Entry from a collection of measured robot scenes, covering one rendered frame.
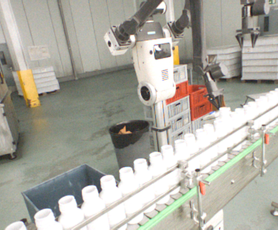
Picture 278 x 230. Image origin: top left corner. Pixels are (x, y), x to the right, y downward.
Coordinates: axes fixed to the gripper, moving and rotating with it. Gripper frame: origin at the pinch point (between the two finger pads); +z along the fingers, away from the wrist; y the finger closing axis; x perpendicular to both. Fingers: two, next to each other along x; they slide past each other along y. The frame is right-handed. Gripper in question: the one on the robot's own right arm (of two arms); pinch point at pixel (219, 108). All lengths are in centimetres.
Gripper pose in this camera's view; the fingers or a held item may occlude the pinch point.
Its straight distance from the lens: 134.4
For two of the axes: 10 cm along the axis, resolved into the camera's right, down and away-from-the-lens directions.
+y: 7.2, -3.1, 6.2
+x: -6.0, 1.7, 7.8
